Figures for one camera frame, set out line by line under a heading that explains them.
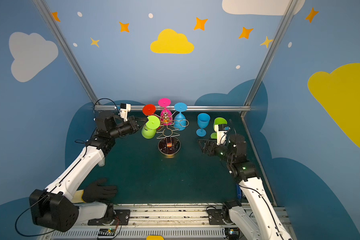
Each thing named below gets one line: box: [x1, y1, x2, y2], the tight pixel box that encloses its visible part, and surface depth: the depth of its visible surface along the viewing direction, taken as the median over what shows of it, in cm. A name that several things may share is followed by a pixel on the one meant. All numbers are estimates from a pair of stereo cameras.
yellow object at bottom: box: [146, 235, 165, 240], surface depth 70 cm
